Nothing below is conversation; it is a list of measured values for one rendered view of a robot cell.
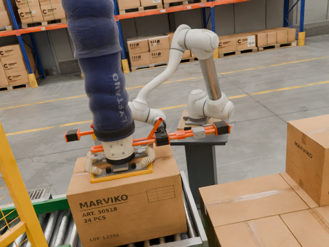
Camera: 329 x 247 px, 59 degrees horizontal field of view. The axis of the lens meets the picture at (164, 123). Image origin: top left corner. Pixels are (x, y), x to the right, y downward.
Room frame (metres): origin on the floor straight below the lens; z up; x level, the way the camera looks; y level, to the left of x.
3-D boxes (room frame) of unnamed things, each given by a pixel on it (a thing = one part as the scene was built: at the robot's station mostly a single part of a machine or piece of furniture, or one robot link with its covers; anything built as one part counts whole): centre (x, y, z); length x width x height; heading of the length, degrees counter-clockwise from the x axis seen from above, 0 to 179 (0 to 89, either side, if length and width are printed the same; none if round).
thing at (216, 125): (1.51, -0.32, 1.08); 0.08 x 0.07 x 0.05; 94
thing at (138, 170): (1.38, 0.27, 0.97); 0.34 x 0.10 x 0.05; 94
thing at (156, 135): (1.49, 0.03, 1.08); 0.10 x 0.08 x 0.06; 4
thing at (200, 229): (1.50, -0.10, 0.58); 0.70 x 0.03 x 0.06; 4
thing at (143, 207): (1.47, 0.27, 0.75); 0.60 x 0.40 x 0.40; 95
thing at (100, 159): (1.48, 0.28, 1.01); 0.34 x 0.25 x 0.06; 94
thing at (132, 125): (1.48, 0.28, 1.19); 0.23 x 0.23 x 0.04
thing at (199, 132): (1.51, -0.19, 1.07); 0.07 x 0.07 x 0.04; 4
